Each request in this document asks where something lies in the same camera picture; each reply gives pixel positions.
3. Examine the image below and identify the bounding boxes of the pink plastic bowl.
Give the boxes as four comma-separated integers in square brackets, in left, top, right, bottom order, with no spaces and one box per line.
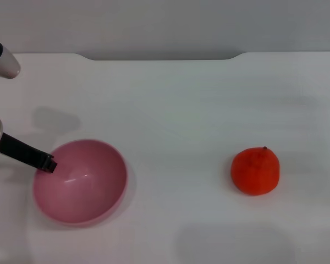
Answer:
[32,139,129,228]

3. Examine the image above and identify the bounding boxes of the orange fruit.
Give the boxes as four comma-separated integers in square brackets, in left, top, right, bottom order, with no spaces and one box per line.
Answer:
[230,146,281,196]

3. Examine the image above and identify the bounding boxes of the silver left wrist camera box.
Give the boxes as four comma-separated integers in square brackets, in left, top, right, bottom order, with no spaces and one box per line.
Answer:
[0,40,21,80]

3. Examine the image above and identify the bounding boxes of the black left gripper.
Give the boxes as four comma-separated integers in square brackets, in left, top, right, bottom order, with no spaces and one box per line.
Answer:
[0,132,58,174]

